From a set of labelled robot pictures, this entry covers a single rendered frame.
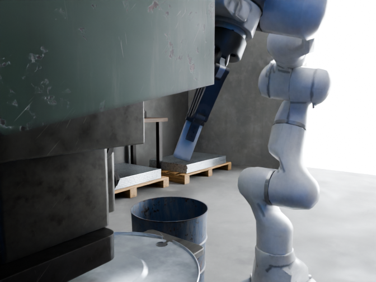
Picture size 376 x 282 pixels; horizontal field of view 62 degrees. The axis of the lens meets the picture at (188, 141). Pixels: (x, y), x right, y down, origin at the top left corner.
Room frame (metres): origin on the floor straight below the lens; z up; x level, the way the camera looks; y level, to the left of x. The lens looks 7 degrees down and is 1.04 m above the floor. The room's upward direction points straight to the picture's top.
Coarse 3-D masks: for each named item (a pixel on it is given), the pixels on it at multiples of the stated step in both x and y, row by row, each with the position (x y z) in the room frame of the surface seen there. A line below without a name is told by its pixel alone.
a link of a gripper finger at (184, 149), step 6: (186, 120) 0.56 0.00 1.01; (186, 126) 0.56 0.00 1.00; (186, 132) 0.56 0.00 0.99; (198, 132) 0.56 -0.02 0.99; (180, 138) 0.56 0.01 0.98; (180, 144) 0.55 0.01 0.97; (186, 144) 0.56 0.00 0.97; (192, 144) 0.56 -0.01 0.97; (180, 150) 0.55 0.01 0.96; (186, 150) 0.56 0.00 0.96; (192, 150) 0.56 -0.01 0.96; (174, 156) 0.55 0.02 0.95; (180, 156) 0.55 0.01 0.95; (186, 156) 0.56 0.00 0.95
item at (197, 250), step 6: (156, 234) 0.61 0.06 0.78; (162, 234) 0.61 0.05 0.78; (168, 234) 0.61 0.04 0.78; (168, 240) 0.58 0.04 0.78; (174, 240) 0.58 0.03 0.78; (180, 240) 0.58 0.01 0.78; (162, 246) 0.55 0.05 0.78; (186, 246) 0.55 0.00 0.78; (192, 246) 0.55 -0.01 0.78; (198, 246) 0.55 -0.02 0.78; (192, 252) 0.53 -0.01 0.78; (198, 252) 0.53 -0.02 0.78
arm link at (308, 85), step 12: (300, 72) 0.94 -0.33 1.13; (312, 72) 0.93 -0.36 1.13; (324, 72) 0.92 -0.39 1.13; (300, 84) 0.93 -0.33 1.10; (312, 84) 0.92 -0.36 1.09; (324, 84) 0.91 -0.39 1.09; (300, 96) 0.94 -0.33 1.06; (312, 96) 0.93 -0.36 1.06; (324, 96) 0.92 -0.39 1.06; (288, 108) 1.00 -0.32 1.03; (300, 108) 0.98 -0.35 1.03; (312, 108) 0.96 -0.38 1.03; (276, 120) 1.01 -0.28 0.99; (288, 120) 0.98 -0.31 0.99; (300, 120) 0.97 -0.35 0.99
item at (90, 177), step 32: (32, 160) 0.30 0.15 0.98; (64, 160) 0.33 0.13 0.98; (96, 160) 0.36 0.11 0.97; (0, 192) 0.28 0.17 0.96; (32, 192) 0.30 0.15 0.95; (64, 192) 0.33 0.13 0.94; (96, 192) 0.36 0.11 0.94; (0, 224) 0.28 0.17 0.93; (32, 224) 0.30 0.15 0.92; (64, 224) 0.33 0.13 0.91; (96, 224) 0.36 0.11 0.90; (0, 256) 0.28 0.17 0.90
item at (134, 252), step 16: (128, 240) 0.57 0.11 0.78; (144, 240) 0.57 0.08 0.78; (160, 240) 0.57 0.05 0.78; (128, 256) 0.50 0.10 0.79; (144, 256) 0.51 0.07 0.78; (160, 256) 0.51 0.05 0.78; (176, 256) 0.51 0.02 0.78; (192, 256) 0.50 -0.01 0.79; (96, 272) 0.45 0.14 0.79; (112, 272) 0.45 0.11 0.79; (128, 272) 0.45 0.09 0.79; (144, 272) 0.45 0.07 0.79; (160, 272) 0.46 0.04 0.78; (176, 272) 0.46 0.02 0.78; (192, 272) 0.46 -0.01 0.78
